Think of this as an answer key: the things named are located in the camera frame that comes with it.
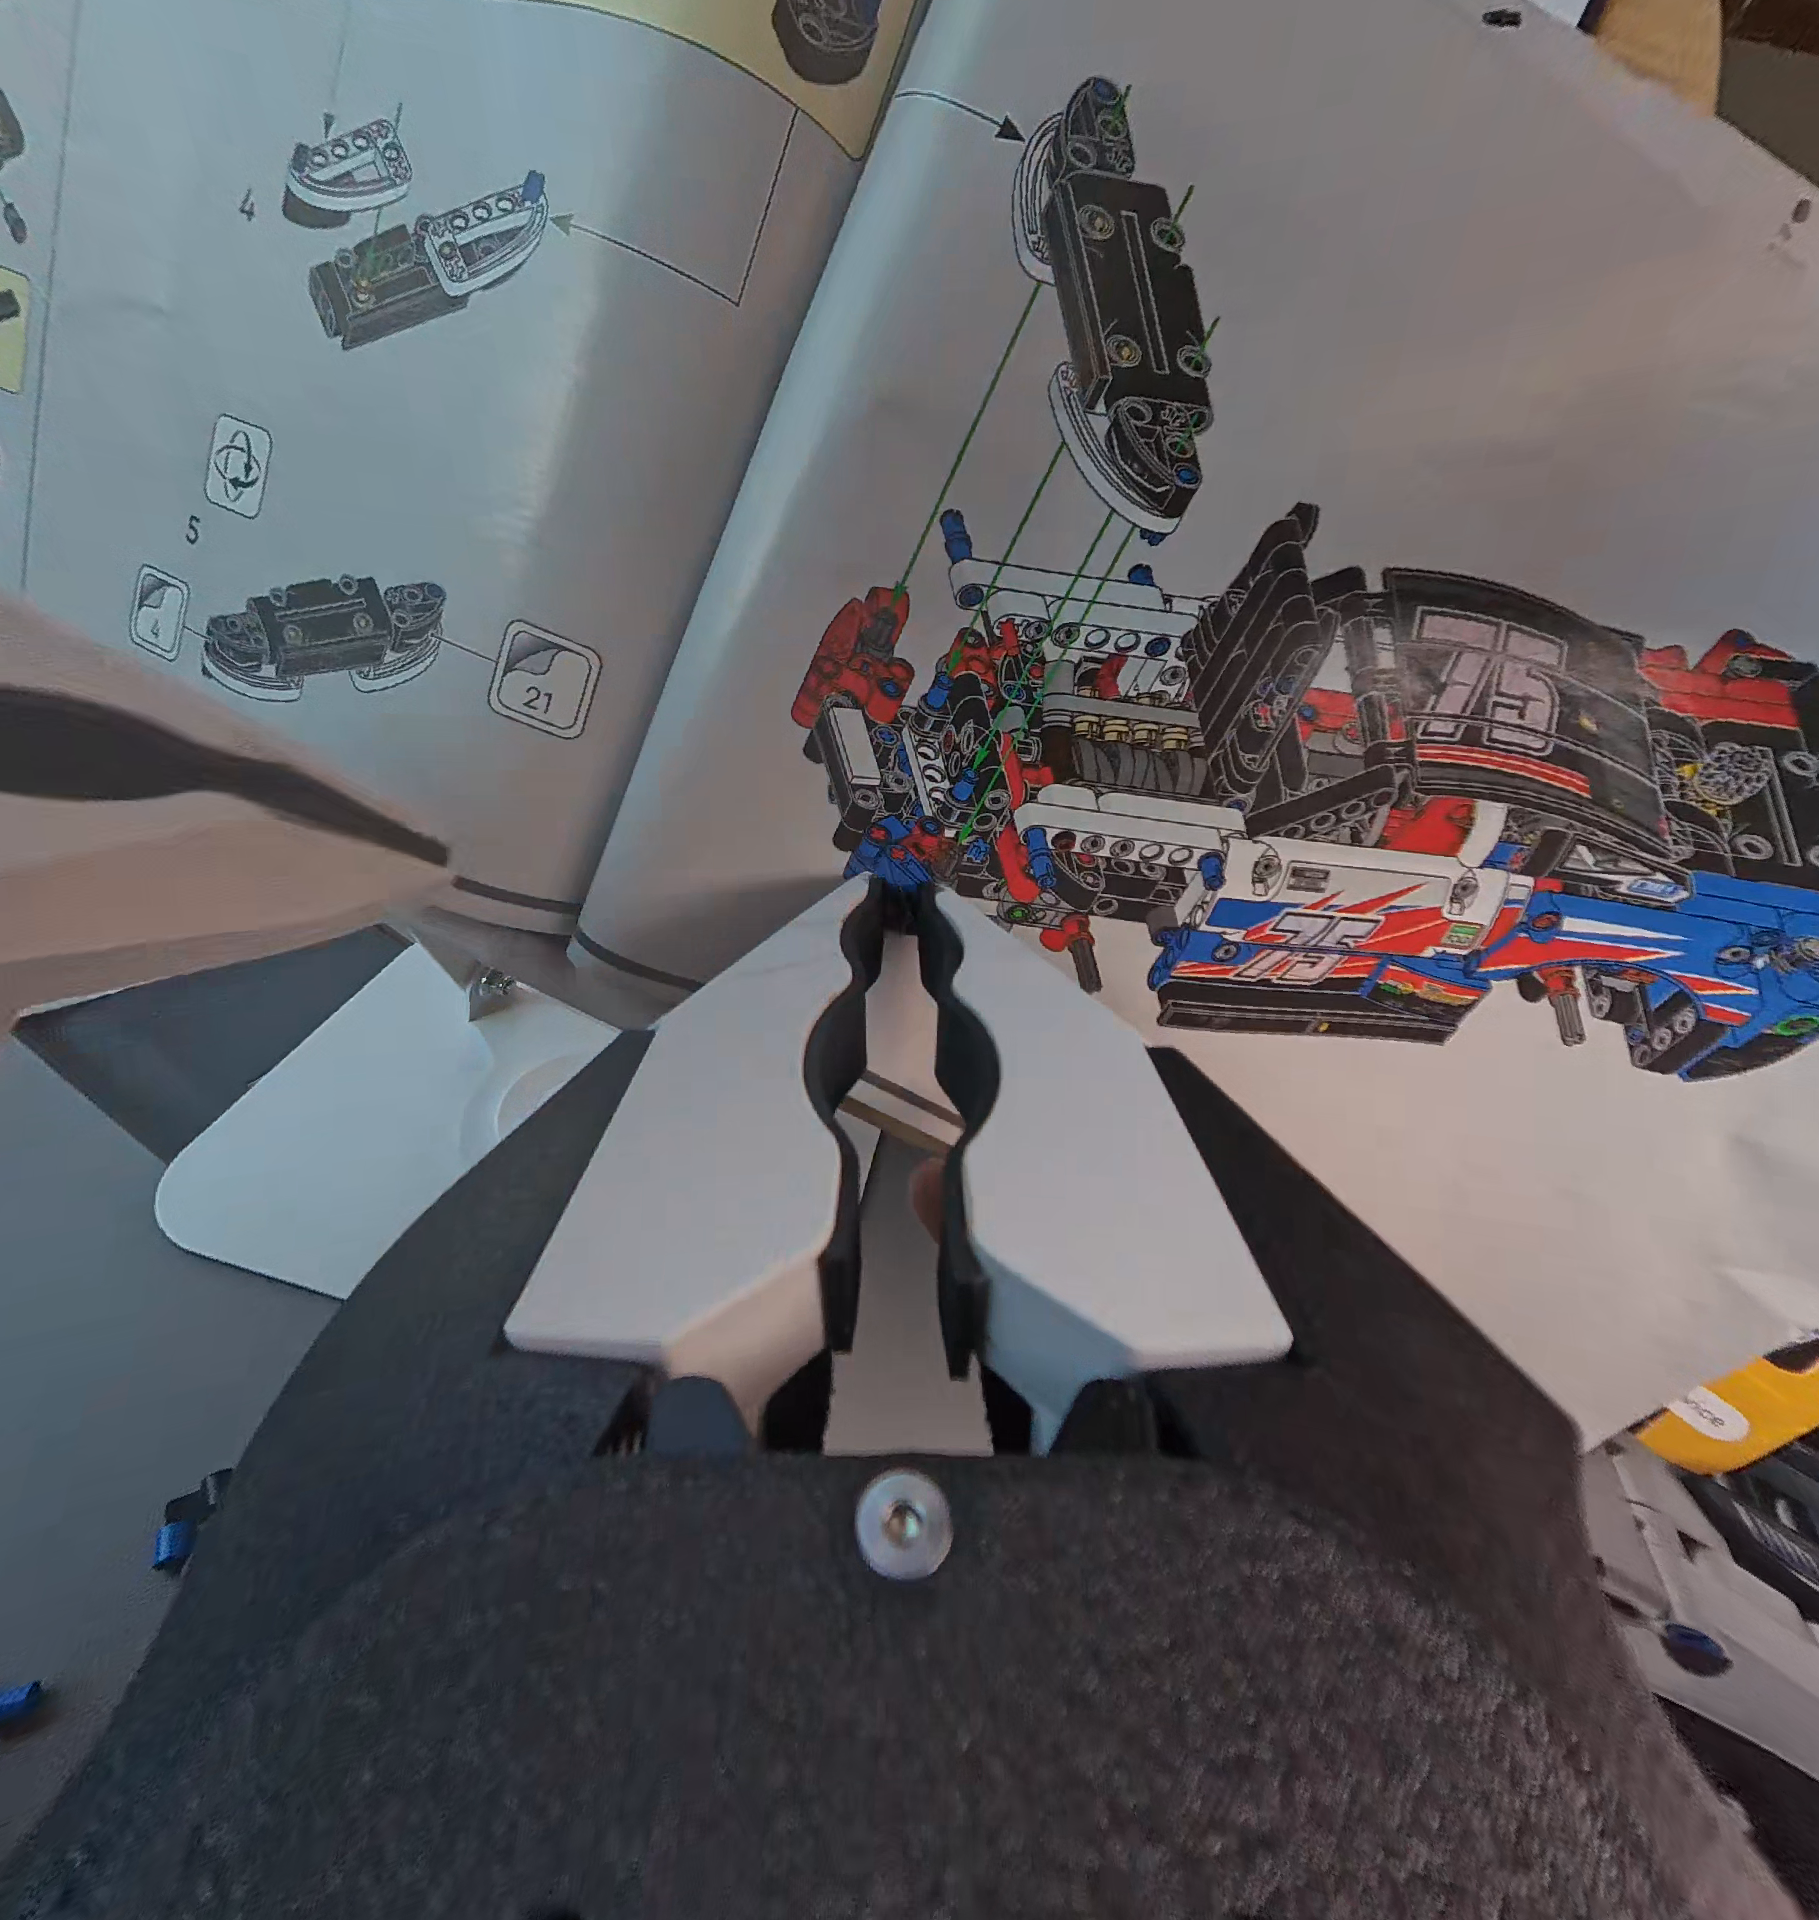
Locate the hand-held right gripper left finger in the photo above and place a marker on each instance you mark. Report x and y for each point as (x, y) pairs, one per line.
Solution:
(683, 1199)

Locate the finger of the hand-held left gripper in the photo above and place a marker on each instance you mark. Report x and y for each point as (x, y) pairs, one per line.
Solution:
(38, 652)
(100, 901)

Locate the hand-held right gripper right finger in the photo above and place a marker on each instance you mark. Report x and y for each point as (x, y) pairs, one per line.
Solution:
(1120, 1231)

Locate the toy car instruction booklet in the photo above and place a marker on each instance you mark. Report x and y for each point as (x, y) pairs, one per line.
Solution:
(1301, 375)

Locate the white monitor stand base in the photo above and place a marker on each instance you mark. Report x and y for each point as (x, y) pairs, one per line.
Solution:
(323, 1142)

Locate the black toy connector pin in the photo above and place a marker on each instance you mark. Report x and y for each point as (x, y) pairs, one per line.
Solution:
(201, 1496)

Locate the blue toy connector pin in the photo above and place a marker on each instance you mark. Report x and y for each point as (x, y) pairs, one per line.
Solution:
(3, 1700)
(170, 1547)

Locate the yellow packet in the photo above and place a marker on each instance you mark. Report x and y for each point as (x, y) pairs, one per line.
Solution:
(1749, 1404)

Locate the black toy set box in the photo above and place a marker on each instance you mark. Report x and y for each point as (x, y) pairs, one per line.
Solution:
(1749, 1574)

